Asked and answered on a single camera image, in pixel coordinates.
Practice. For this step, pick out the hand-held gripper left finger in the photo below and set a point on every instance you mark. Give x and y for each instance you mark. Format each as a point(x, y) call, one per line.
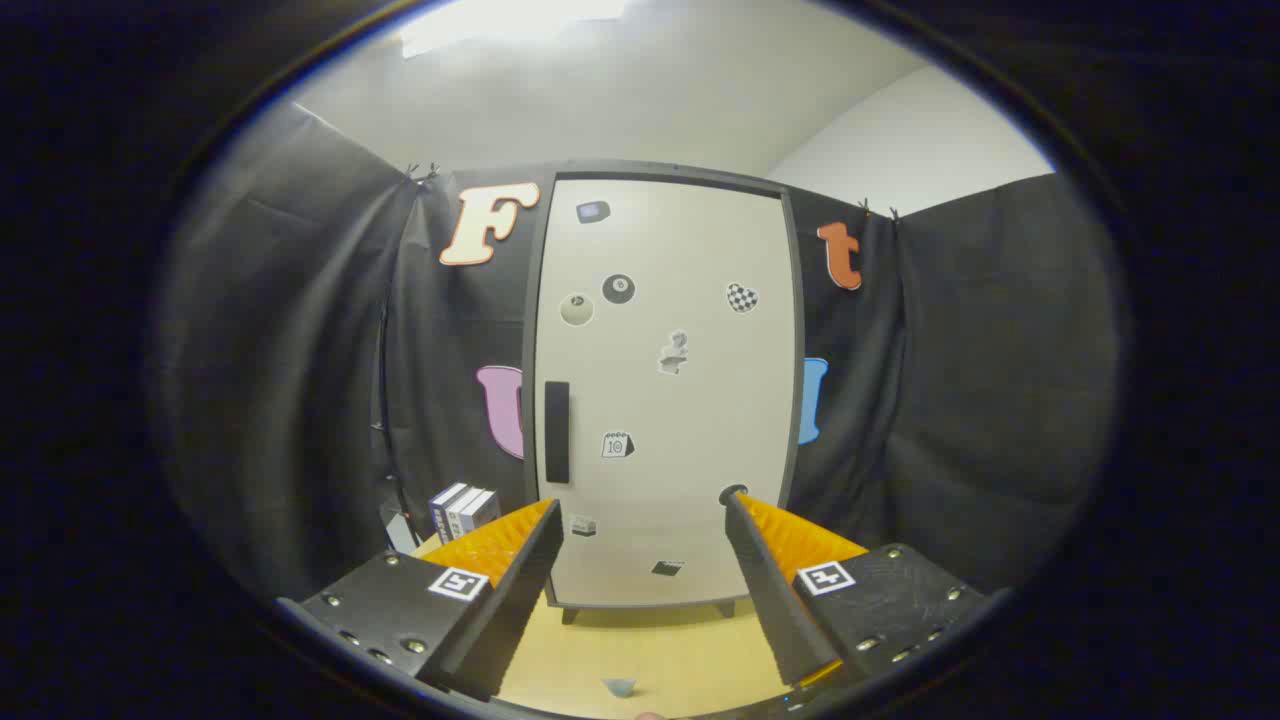
point(510, 610)

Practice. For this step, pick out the black backdrop cloth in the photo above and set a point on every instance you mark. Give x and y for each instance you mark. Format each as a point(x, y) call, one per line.
point(1000, 350)

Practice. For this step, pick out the white and blue tube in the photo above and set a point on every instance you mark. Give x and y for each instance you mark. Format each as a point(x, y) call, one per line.
point(619, 687)

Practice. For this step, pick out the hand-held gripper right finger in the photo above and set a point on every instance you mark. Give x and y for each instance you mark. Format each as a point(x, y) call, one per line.
point(775, 600)

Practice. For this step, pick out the dark blue spine book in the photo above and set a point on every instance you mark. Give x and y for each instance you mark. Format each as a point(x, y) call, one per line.
point(440, 515)

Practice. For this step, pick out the grey cabinet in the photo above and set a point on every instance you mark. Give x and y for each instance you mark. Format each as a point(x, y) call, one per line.
point(660, 168)

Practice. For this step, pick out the white spine book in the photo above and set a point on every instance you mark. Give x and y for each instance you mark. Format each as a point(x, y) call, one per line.
point(462, 510)

